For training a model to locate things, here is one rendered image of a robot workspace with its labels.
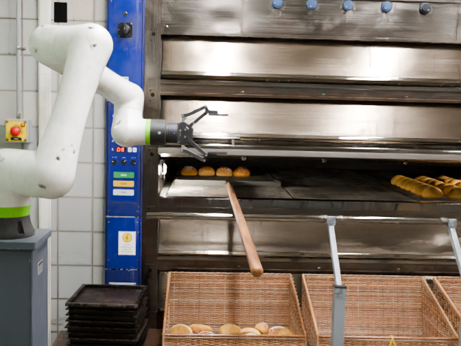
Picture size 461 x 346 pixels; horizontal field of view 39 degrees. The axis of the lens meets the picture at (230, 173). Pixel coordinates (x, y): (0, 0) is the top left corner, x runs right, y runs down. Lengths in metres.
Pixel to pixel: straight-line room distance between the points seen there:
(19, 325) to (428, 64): 2.02
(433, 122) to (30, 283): 1.90
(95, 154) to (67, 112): 1.08
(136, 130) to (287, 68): 0.87
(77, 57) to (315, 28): 1.34
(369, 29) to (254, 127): 0.66
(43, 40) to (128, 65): 0.89
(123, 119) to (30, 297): 0.72
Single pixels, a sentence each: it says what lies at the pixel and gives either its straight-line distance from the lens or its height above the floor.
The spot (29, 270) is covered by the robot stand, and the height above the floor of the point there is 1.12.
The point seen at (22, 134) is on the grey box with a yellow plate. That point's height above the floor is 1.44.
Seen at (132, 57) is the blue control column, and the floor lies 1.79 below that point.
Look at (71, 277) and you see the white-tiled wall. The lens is 3.06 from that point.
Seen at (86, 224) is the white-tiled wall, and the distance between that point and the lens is 3.00.
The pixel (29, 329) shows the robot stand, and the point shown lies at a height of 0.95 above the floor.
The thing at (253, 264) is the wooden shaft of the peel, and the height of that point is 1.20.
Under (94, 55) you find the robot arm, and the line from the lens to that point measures 1.94.
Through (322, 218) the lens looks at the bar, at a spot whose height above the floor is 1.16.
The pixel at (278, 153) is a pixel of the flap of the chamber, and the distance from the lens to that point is 2.78.
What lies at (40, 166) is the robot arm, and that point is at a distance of 1.84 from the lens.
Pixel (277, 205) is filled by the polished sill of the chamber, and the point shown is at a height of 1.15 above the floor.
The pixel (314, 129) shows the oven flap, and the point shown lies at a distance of 2.94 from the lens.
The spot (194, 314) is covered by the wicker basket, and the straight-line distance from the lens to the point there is 2.97.
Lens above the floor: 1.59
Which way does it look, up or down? 6 degrees down
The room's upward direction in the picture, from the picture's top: 2 degrees clockwise
